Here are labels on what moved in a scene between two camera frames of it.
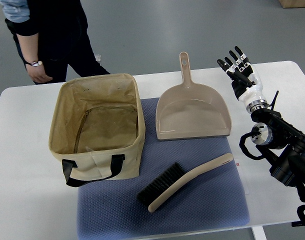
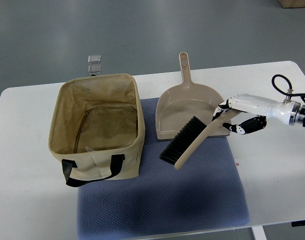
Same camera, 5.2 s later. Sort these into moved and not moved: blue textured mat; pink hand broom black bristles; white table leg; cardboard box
Moved: pink hand broom black bristles
Not moved: white table leg; blue textured mat; cardboard box
